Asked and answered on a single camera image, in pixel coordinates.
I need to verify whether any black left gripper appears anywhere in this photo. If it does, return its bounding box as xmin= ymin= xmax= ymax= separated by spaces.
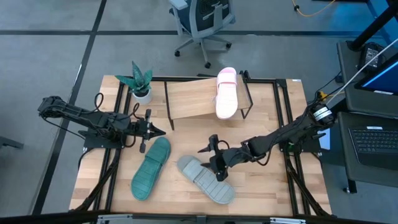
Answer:
xmin=136 ymin=108 xmax=167 ymax=153

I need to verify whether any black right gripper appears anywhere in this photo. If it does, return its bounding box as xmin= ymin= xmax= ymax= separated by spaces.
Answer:
xmin=198 ymin=134 xmax=233 ymax=182

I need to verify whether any grey foam slide sandal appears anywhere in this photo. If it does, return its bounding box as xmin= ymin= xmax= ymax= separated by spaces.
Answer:
xmin=176 ymin=154 xmax=236 ymax=205

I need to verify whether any green foam slide sandal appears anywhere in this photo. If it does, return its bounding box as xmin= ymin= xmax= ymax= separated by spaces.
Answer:
xmin=130 ymin=136 xmax=172 ymax=202

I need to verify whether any pink foam slide sandal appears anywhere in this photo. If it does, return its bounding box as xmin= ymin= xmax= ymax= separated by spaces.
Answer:
xmin=215 ymin=67 xmax=239 ymax=121

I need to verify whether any white round plant pot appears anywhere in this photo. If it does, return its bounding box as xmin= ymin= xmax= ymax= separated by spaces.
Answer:
xmin=132 ymin=88 xmax=153 ymax=106

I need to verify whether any green spiky potted plant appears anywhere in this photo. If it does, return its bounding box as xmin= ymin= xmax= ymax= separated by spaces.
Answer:
xmin=114 ymin=60 xmax=154 ymax=94

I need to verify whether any white blue sheet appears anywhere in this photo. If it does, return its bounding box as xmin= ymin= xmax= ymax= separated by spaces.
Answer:
xmin=318 ymin=129 xmax=332 ymax=151

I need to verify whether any grey blue office chair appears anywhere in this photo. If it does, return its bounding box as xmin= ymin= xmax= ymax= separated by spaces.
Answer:
xmin=169 ymin=0 xmax=236 ymax=69

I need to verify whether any grey floor stand foot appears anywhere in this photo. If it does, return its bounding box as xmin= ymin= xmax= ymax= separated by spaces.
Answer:
xmin=0 ymin=135 xmax=25 ymax=150

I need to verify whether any dark grey side desk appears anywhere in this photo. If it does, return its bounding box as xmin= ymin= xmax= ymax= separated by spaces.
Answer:
xmin=336 ymin=40 xmax=398 ymax=194

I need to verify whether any black laptop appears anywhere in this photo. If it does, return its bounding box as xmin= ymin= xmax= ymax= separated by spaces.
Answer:
xmin=348 ymin=124 xmax=398 ymax=170

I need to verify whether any thin white rod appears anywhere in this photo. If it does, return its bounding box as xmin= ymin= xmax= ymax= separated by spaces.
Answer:
xmin=325 ymin=37 xmax=398 ymax=106

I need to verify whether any black power adapter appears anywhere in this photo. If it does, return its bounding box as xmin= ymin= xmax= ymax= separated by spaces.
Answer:
xmin=357 ymin=42 xmax=386 ymax=72

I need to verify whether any computer monitor with blue screen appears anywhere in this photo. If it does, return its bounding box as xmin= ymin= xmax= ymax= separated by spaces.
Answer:
xmin=354 ymin=52 xmax=398 ymax=96

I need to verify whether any wooden shelf with black frame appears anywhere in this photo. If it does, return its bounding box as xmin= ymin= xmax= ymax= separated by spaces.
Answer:
xmin=164 ymin=70 xmax=254 ymax=131

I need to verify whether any silver metal bracket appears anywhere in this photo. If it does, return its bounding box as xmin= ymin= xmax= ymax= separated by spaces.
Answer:
xmin=269 ymin=217 xmax=307 ymax=224
xmin=96 ymin=213 xmax=134 ymax=224

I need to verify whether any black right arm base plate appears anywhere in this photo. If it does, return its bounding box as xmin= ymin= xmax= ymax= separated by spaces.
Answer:
xmin=279 ymin=136 xmax=322 ymax=153

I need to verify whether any black aluminium table frame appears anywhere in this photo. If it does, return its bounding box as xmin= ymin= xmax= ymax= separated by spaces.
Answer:
xmin=70 ymin=74 xmax=332 ymax=218

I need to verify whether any black cable bundle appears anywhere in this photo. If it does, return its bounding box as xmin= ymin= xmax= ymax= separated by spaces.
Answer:
xmin=307 ymin=71 xmax=343 ymax=110

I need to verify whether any yellow floor cable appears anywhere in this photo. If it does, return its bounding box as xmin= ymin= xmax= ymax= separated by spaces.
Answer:
xmin=291 ymin=0 xmax=336 ymax=18

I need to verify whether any black slanted stand post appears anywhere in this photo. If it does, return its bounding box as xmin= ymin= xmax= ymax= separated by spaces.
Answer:
xmin=347 ymin=0 xmax=398 ymax=52

